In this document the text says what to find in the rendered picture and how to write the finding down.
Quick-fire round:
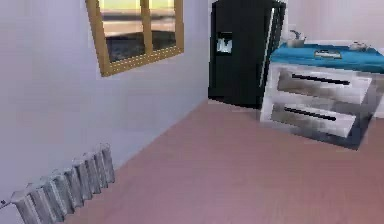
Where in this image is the white cabinet with teal top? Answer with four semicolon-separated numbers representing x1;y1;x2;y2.
259;42;384;151

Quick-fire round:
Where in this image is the silver kettle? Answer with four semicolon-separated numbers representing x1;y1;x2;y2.
285;29;306;48

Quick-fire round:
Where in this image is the black fridge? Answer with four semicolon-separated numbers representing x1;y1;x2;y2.
207;0;288;110

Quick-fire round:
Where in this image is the grey flat tray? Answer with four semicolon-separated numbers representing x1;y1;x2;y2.
313;49;343;60

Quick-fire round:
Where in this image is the small silver teapot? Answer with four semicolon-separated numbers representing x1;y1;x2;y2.
348;40;371;52

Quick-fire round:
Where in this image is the grey radiator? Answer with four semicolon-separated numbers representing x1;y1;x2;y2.
9;143;116;224

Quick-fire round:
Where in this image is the wooden framed window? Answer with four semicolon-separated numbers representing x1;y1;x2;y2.
85;0;185;78

